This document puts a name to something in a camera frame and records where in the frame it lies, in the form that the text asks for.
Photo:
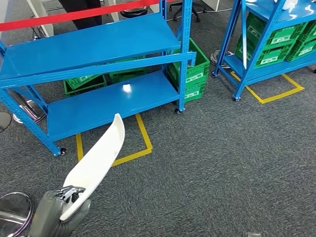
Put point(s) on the yellow floor tape square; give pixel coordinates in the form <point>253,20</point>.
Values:
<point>279,96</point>
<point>143,130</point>

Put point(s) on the green plastic crate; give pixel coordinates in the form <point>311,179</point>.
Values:
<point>197,65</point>
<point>202,90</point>
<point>128,77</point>
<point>296,32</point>
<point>293,54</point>
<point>84,86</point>
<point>309,31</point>
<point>283,52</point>

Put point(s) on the blue metal shelf rack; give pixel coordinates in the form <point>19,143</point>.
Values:
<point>86,45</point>
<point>296,14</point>

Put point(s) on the person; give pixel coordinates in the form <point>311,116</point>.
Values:
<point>88,23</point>

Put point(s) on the black round ribbed stool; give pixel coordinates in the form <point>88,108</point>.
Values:
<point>133,12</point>

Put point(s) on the white curved plastic part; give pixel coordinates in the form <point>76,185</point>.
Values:
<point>96,166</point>

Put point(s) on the red barrier belt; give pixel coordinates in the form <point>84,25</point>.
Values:
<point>74,14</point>

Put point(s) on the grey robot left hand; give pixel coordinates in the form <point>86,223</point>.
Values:
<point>47,216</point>

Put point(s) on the black office chair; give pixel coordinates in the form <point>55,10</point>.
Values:
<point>183,4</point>

